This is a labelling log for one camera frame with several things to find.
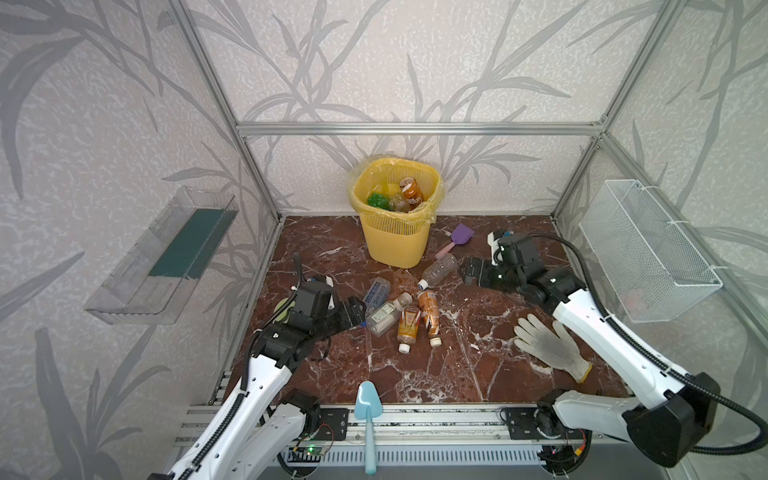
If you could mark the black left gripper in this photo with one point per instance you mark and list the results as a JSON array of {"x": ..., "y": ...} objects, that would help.
[{"x": 349, "y": 312}]

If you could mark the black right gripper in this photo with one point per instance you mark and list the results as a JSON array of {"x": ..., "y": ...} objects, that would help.
[{"x": 484, "y": 274}]

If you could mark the clear bottle green label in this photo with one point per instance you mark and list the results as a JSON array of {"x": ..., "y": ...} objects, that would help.
[{"x": 387, "y": 314}]

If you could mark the soda water bottle blue cap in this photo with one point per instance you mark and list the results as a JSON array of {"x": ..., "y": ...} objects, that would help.
[{"x": 377, "y": 294}]

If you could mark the clear bottle white cap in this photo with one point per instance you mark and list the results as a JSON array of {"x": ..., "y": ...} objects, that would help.
[{"x": 437, "y": 272}]

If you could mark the gold red tea bottle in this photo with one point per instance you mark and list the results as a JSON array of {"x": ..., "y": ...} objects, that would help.
[{"x": 408, "y": 328}]

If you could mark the brown coffee bottle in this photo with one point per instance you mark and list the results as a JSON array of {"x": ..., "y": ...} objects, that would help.
[{"x": 428, "y": 305}]

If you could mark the small green Sprite bottle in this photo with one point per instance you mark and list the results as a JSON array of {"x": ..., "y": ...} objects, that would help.
[{"x": 378, "y": 200}]

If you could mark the brown Nescafe bottle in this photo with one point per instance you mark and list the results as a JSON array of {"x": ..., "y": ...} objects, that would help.
[{"x": 412, "y": 192}]

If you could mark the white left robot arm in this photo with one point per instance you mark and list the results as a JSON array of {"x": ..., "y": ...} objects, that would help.
[{"x": 243, "y": 439}]

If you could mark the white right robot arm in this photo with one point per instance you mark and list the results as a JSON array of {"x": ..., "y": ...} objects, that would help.
[{"x": 668, "y": 411}]

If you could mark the yellow ribbed plastic bin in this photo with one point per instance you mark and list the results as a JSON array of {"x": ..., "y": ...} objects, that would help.
[{"x": 401, "y": 251}]

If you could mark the yellow bin liner bag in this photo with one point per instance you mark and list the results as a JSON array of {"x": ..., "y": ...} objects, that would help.
[{"x": 383, "y": 175}]

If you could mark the green spatula scoop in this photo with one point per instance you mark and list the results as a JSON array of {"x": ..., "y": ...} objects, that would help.
[{"x": 282, "y": 309}]

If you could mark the purple toy shovel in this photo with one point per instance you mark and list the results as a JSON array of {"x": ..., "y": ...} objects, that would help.
[{"x": 459, "y": 236}]

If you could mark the white work glove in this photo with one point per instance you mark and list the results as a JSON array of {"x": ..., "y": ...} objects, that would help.
[{"x": 552, "y": 345}]

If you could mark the light blue toy shovel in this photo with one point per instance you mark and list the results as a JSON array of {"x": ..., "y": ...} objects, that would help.
[{"x": 368, "y": 407}]

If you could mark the green circuit board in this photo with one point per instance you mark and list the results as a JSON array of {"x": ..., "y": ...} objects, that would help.
[{"x": 312, "y": 453}]

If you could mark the white wire wall basket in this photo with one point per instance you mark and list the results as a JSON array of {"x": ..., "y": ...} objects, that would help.
[{"x": 652, "y": 265}]

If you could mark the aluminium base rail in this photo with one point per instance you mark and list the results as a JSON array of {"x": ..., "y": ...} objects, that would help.
[{"x": 443, "y": 435}]

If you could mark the horizontal aluminium frame bar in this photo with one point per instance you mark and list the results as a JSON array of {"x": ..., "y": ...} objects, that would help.
[{"x": 252, "y": 129}]

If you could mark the clear acrylic wall shelf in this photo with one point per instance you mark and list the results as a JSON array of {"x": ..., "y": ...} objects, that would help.
[{"x": 152, "y": 284}]

